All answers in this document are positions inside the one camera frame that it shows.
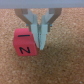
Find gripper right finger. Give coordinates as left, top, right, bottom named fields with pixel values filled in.
left=40, top=8, right=63, bottom=50

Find pink block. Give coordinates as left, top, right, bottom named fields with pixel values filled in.
left=12, top=28, right=40, bottom=57

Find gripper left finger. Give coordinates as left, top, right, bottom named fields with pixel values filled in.
left=14, top=8, right=43, bottom=51

